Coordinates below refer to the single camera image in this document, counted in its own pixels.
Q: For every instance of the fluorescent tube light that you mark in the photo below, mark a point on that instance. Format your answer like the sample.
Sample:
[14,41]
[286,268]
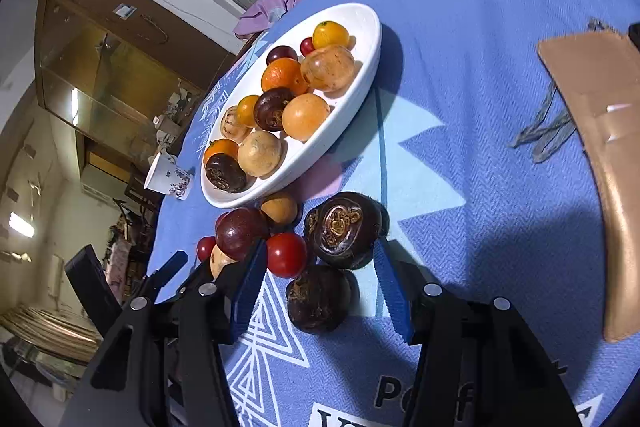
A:
[21,225]

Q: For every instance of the large dark purple mangosteen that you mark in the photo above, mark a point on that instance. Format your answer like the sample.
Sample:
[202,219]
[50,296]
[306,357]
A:
[345,229]

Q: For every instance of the small yellow citrus fruit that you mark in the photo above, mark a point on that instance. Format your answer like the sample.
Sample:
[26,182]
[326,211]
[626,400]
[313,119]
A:
[330,34]

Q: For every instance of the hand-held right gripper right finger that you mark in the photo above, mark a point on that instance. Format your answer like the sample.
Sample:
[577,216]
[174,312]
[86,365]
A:
[395,302]

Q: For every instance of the white oval plate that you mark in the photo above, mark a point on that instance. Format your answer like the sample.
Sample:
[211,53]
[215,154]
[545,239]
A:
[367,52]

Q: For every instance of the white paper cup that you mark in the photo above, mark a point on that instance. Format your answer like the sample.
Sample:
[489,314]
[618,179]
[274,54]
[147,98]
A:
[162,174]

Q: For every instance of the black object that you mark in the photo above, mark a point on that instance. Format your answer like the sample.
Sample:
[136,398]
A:
[635,36]

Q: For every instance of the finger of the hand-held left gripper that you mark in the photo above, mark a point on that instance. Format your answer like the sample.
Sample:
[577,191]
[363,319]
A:
[170,269]

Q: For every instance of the pile of white items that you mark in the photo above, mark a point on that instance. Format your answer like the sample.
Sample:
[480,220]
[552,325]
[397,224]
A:
[172,117]

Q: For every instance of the blue patterned tablecloth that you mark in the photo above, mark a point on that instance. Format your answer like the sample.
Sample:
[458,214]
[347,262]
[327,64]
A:
[475,157]

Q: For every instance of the brown cardboard piece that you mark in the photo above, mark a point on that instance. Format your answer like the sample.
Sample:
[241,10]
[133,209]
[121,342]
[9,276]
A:
[610,157]

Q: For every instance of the wooden glass cabinet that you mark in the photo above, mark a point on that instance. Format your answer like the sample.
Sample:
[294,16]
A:
[100,57]

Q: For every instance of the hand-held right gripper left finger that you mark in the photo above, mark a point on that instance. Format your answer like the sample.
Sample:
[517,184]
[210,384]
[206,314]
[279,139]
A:
[248,292]

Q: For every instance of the purple cloth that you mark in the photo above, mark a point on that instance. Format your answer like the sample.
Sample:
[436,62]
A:
[265,12]

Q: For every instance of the red cherry tomato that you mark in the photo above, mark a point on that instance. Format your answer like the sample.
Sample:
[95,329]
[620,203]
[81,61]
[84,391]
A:
[286,254]

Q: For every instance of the small red cherry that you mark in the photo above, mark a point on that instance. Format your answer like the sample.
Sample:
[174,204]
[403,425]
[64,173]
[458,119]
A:
[205,248]
[306,46]

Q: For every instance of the small orange round fruit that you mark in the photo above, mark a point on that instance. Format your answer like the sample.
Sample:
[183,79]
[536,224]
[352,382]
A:
[279,209]
[247,109]

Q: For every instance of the tan striped round fruit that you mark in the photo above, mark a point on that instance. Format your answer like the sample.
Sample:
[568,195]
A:
[231,123]

